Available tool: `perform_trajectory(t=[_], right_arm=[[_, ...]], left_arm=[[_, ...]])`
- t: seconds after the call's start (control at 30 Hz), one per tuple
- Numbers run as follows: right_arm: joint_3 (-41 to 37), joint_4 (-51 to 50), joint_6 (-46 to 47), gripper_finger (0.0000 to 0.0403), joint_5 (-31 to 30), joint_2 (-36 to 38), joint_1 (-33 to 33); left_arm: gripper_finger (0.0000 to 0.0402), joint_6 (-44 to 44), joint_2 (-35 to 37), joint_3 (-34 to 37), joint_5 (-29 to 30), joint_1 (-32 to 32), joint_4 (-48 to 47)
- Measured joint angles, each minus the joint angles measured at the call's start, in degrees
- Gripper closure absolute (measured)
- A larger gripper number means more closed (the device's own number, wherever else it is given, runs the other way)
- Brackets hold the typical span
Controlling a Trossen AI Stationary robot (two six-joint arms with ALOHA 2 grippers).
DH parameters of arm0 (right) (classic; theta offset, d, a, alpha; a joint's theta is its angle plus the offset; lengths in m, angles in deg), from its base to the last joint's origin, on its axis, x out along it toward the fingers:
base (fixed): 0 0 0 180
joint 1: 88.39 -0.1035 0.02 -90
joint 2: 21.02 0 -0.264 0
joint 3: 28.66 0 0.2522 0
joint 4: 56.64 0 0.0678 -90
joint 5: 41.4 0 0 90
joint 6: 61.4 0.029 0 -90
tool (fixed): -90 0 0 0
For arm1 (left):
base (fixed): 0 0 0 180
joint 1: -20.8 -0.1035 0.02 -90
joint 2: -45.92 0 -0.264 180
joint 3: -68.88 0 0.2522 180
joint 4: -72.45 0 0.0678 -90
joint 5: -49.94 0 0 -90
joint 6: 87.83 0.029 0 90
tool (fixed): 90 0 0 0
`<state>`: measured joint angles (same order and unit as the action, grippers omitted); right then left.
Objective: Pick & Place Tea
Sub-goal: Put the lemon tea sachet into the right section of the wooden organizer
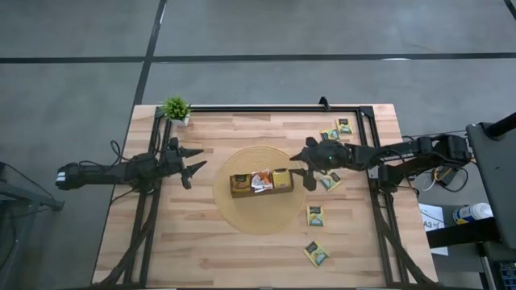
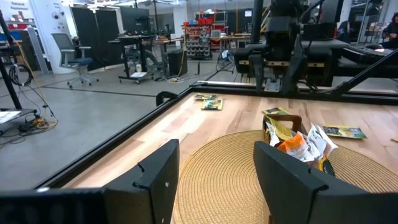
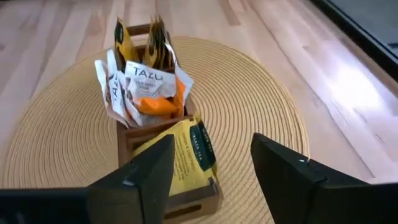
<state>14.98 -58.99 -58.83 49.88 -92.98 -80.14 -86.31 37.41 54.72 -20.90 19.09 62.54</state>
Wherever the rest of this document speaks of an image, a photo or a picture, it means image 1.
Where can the green yellow tea packet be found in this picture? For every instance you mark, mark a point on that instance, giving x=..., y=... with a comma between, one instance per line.
x=331, y=182
x=344, y=126
x=315, y=216
x=330, y=134
x=281, y=178
x=316, y=253

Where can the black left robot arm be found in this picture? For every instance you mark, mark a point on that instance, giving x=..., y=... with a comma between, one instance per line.
x=105, y=171

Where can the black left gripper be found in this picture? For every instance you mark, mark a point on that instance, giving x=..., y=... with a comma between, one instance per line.
x=171, y=161

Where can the brown wooden tea box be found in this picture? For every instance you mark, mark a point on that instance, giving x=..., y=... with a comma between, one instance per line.
x=262, y=192

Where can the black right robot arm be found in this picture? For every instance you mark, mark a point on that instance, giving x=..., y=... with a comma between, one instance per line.
x=403, y=157

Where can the black aluminium table frame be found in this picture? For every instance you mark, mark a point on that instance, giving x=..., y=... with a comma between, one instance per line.
x=262, y=109

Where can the grey desk panel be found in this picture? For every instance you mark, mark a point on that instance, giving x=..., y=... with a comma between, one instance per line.
x=496, y=181

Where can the white paper sheet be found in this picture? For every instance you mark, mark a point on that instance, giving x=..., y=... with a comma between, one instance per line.
x=433, y=229

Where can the mango black tea packet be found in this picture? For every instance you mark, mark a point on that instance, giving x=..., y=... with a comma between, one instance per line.
x=241, y=182

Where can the orange white tea packet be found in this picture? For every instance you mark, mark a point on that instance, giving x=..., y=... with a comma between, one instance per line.
x=256, y=184
x=266, y=178

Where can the green plant white pot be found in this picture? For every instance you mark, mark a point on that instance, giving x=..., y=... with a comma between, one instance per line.
x=176, y=108

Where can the round woven placemat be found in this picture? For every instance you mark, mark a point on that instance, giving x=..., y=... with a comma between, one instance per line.
x=258, y=217

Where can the black clamp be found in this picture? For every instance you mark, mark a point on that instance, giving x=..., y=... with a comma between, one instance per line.
x=324, y=104

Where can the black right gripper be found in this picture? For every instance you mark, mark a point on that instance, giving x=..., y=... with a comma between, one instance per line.
x=328, y=157

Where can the white wipes canister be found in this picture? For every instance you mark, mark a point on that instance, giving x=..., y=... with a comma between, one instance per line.
x=473, y=212

